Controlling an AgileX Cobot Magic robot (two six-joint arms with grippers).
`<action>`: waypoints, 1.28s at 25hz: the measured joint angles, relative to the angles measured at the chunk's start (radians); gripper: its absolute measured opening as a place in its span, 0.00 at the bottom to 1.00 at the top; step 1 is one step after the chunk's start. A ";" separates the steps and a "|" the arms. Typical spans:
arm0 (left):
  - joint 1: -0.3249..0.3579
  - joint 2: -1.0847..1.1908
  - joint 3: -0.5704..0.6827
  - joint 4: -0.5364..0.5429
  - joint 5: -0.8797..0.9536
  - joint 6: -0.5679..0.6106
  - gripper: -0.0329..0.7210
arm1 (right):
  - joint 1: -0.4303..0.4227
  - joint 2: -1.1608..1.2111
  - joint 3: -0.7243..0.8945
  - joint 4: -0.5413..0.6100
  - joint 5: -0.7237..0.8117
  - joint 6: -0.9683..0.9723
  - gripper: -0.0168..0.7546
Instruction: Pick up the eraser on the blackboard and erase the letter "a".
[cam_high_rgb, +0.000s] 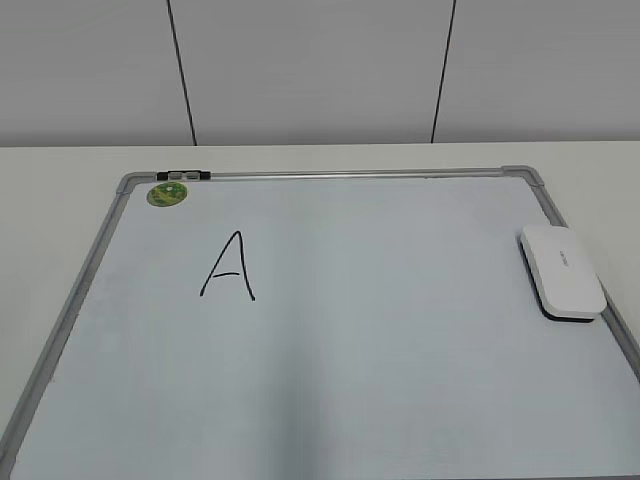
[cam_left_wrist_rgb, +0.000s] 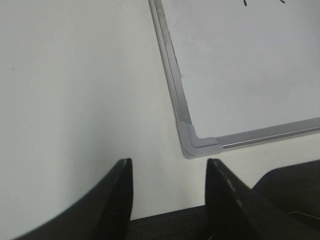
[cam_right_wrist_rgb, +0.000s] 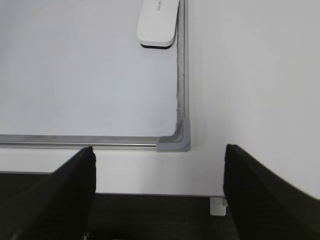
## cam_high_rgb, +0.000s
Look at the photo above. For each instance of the white whiteboard eraser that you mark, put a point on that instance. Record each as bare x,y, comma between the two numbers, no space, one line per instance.
564,278

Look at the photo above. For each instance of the green round magnet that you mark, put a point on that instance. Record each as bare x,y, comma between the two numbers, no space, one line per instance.
167,194

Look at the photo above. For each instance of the whiteboard with aluminium frame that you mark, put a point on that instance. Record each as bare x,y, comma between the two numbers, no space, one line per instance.
325,326

